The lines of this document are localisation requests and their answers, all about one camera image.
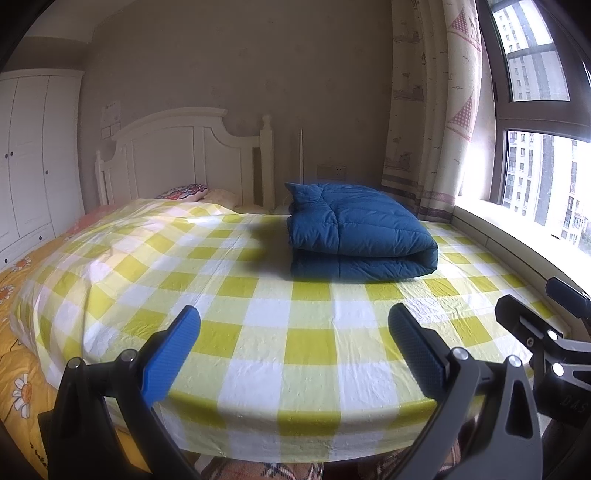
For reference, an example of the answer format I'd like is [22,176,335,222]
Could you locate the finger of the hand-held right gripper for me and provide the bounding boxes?
[495,295,566,361]
[546,277,591,324]

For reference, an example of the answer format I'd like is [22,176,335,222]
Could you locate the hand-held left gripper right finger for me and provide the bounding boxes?
[389,304,544,480]

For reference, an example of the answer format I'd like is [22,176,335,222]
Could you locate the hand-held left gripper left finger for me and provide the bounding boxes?
[38,305,204,480]

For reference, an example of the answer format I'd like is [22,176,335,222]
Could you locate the blue quilted jacket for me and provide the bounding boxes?
[284,182,439,282]

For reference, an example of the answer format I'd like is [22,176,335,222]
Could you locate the white windowsill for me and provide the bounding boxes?
[455,203,591,333]

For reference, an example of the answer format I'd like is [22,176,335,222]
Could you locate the yellow white checked bed sheet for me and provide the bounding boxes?
[10,198,575,464]

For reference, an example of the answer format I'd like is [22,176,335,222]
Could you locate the dark framed window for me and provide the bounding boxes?
[475,0,591,254]

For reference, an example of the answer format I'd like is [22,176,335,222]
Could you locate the person's plaid pants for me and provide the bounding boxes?
[194,438,462,480]

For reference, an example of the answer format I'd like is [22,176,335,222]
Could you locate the yellow floral quilt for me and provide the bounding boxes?
[0,205,153,480]

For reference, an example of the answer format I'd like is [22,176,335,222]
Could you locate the colourful patterned pillow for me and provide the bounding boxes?
[156,183,209,202]

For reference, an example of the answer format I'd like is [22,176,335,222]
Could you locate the cream pillow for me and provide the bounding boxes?
[202,188,241,206]

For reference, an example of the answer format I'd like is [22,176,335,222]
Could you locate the white wooden bed headboard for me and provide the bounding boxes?
[95,107,275,214]

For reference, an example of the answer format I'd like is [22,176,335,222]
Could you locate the cream printed curtain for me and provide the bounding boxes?
[381,0,483,223]

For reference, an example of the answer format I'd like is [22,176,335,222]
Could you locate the white wardrobe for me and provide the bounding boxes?
[0,70,86,273]

